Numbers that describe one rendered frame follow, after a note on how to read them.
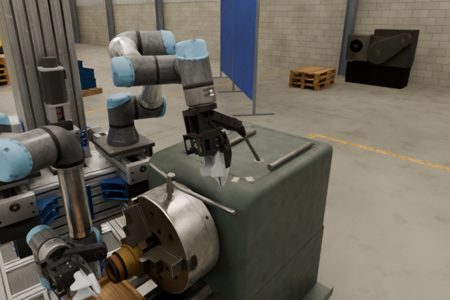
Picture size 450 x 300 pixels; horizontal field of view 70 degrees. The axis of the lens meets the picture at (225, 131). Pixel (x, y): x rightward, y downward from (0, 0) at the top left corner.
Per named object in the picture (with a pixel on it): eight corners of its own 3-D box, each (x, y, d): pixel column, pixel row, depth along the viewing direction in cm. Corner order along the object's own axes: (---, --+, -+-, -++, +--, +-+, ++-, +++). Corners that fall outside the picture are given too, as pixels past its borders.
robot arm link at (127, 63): (101, 29, 115) (110, 51, 73) (132, 29, 119) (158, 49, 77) (105, 61, 119) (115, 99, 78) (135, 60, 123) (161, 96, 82)
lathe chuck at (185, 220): (146, 239, 119) (149, 168, 105) (205, 296, 101) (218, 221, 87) (124, 251, 112) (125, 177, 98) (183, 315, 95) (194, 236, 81)
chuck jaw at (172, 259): (167, 237, 96) (194, 252, 88) (169, 251, 97) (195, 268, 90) (135, 256, 88) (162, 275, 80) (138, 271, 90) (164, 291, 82)
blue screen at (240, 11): (207, 78, 979) (207, -6, 901) (233, 77, 992) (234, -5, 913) (233, 116, 596) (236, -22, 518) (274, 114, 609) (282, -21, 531)
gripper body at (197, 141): (186, 158, 79) (176, 110, 77) (210, 148, 85) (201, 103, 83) (207, 159, 73) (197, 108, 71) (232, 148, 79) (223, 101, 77)
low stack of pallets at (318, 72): (307, 80, 957) (309, 65, 942) (335, 84, 906) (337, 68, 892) (287, 86, 865) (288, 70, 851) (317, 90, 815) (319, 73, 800)
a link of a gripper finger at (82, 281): (80, 306, 76) (63, 285, 82) (103, 291, 81) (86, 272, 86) (78, 296, 75) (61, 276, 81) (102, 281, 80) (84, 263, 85)
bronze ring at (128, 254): (128, 234, 94) (99, 249, 88) (147, 248, 88) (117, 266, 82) (132, 259, 97) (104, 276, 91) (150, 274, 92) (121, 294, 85)
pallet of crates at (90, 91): (83, 88, 814) (78, 57, 788) (102, 92, 772) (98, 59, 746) (35, 98, 720) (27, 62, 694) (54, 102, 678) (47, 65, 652)
